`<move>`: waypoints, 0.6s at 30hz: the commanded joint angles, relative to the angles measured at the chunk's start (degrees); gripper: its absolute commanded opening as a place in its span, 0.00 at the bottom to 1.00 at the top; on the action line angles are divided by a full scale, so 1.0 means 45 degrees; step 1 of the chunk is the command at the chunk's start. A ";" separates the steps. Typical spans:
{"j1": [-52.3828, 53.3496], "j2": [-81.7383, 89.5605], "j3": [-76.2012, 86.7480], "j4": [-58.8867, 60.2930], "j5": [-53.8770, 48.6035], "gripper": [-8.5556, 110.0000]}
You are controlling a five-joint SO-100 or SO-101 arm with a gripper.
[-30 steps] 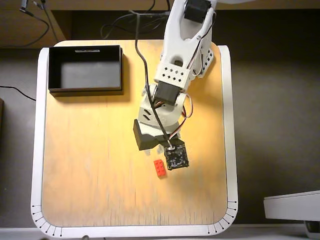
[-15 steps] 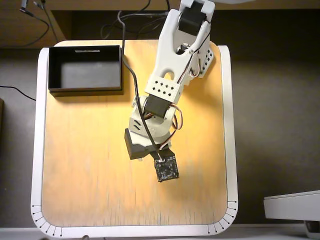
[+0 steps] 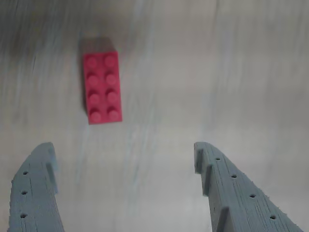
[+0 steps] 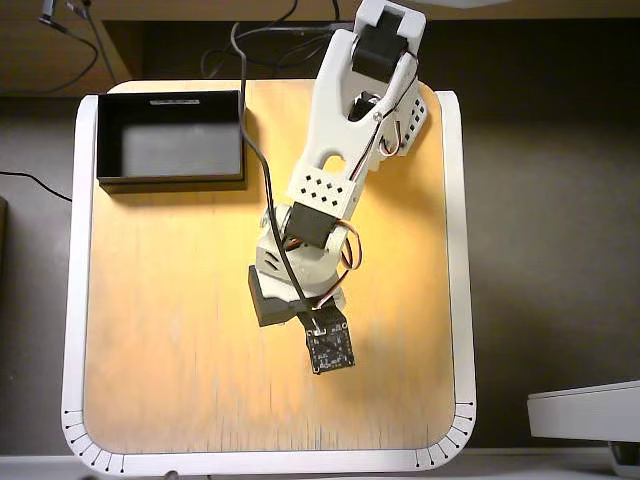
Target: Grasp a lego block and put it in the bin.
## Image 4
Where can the black wrist camera circuit board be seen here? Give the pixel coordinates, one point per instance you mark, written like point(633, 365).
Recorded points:
point(331, 350)

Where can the wooden furniture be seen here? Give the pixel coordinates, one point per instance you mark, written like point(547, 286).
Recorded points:
point(30, 55)

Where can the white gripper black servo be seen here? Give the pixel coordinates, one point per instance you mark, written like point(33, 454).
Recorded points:
point(270, 310)

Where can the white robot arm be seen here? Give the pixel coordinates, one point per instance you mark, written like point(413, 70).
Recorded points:
point(330, 125)

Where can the black rectangular bin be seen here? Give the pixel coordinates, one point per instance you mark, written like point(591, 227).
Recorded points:
point(170, 150)

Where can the white label strip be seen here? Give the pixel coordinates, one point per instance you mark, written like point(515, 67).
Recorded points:
point(175, 101)

